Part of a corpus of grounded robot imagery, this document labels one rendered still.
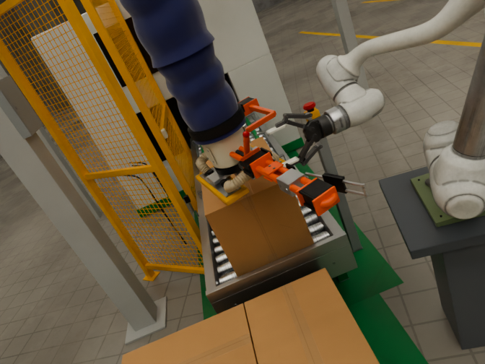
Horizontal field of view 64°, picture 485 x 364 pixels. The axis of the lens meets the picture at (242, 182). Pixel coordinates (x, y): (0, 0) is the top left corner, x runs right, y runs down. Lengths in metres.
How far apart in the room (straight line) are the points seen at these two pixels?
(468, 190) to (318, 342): 0.74
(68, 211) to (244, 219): 1.13
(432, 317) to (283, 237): 0.87
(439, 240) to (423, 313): 0.83
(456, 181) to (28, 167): 2.02
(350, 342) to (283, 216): 0.60
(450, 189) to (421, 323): 1.06
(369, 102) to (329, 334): 0.84
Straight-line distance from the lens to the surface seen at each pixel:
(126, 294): 2.75
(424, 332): 2.21
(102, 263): 2.61
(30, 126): 2.34
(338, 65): 1.46
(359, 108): 1.40
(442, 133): 1.50
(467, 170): 1.32
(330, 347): 1.54
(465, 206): 1.34
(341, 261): 1.92
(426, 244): 1.50
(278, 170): 1.24
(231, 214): 1.73
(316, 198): 1.01
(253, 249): 1.84
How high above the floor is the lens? 1.75
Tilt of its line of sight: 26 degrees down
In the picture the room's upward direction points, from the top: 25 degrees counter-clockwise
